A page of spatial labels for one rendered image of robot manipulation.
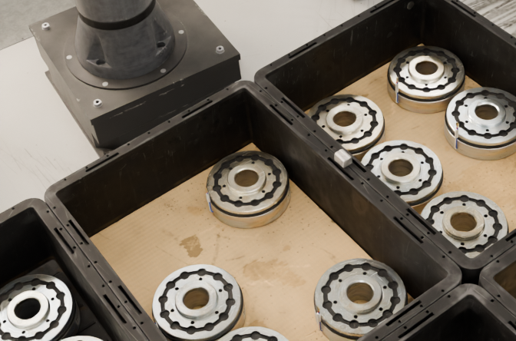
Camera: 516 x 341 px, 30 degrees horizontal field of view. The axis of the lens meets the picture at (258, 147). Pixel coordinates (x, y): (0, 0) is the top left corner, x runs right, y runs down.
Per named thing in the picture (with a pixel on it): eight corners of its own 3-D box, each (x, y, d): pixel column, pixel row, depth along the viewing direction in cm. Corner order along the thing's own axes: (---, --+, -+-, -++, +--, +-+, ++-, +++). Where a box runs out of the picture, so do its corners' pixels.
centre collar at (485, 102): (458, 114, 123) (458, 110, 122) (484, 95, 125) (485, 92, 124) (487, 134, 120) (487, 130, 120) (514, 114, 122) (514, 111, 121)
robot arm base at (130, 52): (67, 29, 151) (54, -21, 143) (160, 4, 154) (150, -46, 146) (89, 92, 141) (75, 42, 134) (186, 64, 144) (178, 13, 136)
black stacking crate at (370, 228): (64, 253, 120) (41, 195, 112) (256, 140, 130) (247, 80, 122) (244, 498, 96) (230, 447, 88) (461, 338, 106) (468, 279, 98)
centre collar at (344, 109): (318, 118, 125) (318, 115, 124) (348, 102, 126) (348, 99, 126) (339, 140, 122) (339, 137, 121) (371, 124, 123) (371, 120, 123)
